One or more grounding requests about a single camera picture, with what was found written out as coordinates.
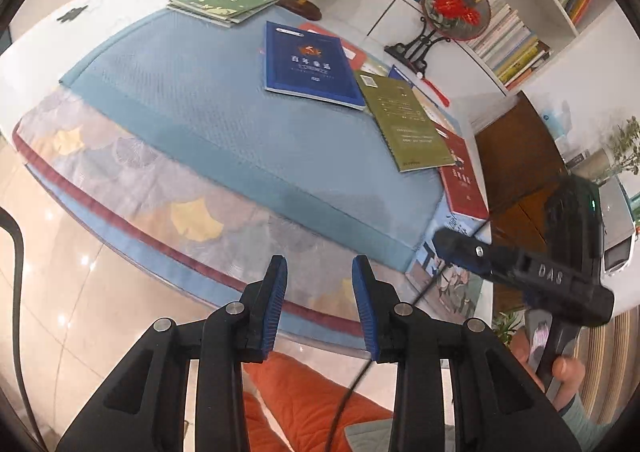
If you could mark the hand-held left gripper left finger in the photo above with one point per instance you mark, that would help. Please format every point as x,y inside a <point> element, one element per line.
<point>272,302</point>

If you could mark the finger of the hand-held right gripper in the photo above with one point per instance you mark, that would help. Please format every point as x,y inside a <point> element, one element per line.
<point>460,247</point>

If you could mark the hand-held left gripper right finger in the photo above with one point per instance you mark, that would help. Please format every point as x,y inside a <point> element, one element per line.
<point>367,307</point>

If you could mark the dark red book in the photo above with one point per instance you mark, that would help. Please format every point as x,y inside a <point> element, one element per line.
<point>465,182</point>

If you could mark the olive book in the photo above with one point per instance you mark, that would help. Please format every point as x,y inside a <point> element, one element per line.
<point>405,127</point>

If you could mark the dark blue book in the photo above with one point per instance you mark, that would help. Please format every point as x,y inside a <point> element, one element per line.
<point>310,62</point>

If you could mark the person's right forearm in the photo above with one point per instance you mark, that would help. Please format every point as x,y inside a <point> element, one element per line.
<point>585,422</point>

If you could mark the rows of shelved books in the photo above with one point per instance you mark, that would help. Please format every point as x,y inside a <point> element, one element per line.
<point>500,7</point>

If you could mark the person's right hand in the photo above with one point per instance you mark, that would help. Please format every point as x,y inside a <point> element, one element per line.
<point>567,369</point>

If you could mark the white appliance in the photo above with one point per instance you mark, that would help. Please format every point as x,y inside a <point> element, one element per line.
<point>617,232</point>

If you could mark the orange cushion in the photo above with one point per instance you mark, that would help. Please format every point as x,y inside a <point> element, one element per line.
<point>300,392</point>

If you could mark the wooden cabinet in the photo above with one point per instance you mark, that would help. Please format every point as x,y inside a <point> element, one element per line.
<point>520,157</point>

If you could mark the wooden slatted panel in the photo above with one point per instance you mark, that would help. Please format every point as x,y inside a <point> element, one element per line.
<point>625,357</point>

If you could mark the plant pot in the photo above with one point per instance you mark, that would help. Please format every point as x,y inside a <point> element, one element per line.
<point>595,167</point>

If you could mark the potted plant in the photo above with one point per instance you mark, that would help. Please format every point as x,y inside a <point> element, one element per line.
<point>622,142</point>

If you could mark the red tassel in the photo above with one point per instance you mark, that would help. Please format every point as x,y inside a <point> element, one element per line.
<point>435,90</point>

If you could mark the leaf patterned tablecloth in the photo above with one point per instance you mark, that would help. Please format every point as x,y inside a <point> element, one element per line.
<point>125,172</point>

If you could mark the decorative fan on black stand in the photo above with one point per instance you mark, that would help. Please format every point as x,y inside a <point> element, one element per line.
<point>455,7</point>

